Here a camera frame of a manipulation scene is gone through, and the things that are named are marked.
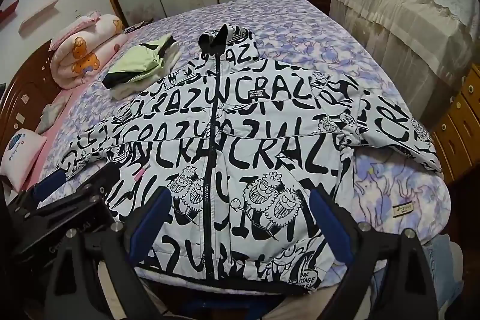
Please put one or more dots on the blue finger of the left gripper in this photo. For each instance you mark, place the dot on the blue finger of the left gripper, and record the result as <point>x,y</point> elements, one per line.
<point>49,185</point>

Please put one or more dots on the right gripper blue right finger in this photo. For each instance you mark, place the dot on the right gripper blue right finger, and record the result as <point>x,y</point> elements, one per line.
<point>329,218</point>

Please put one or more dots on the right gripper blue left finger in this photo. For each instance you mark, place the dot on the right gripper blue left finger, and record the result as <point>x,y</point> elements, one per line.
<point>145,222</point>

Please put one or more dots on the black white graffiti jacket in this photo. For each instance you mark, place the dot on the black white graffiti jacket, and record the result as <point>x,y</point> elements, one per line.
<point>240,154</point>

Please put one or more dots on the green black folded clothes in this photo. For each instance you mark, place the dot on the green black folded clothes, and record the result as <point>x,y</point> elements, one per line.
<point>141,66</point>

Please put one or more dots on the pink small pillow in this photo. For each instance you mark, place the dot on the pink small pillow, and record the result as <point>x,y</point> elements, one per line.
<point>21,153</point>

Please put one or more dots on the pink bed sheet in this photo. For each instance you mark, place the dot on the pink bed sheet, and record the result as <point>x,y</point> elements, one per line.
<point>70,97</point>

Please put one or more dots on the brown wooden headboard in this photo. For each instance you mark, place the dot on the brown wooden headboard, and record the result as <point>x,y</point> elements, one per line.
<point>30,90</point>

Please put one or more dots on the pink bear print quilt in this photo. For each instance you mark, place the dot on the pink bear print quilt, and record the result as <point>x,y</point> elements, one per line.
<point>83,48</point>

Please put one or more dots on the wooden drawer cabinet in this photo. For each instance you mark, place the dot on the wooden drawer cabinet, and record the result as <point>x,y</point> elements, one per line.
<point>456,135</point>

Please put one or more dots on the beige lace covered furniture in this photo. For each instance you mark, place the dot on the beige lace covered furniture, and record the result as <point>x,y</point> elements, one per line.
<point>424,46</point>

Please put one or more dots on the pink wall shelf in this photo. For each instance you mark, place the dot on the pink wall shelf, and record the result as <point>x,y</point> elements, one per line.
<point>37,18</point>

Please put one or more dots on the red wall shelf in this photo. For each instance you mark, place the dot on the red wall shelf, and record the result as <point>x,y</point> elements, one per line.
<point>7,12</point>

